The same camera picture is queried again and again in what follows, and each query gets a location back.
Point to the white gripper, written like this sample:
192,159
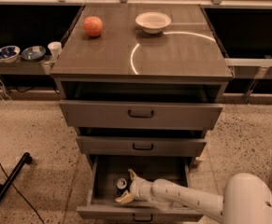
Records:
139,188

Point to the dark pepsi can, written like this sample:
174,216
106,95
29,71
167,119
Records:
121,186

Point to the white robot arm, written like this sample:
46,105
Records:
247,199

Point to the bottom grey drawer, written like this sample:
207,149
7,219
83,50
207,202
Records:
108,169

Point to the grey drawer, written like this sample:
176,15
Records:
136,115
108,169
129,146

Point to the middle grey drawer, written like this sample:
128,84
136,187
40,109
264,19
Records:
129,146

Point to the grey drawer cabinet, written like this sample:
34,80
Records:
182,65

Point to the top grey drawer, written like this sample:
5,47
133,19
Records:
136,115

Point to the white bowl on counter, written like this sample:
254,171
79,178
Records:
153,22

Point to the black stand leg left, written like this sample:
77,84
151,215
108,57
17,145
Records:
25,159

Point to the white paper cup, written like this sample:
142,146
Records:
55,49

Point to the grey side shelf right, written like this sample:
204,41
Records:
250,68

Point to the grey side shelf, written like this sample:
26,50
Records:
250,68
22,67

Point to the grey side shelf left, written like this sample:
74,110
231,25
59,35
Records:
22,67

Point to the dark blue bowl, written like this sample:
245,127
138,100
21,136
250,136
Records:
33,54

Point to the red apple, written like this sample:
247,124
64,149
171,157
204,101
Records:
93,26

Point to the blue white bowl left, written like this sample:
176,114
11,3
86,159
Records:
9,54

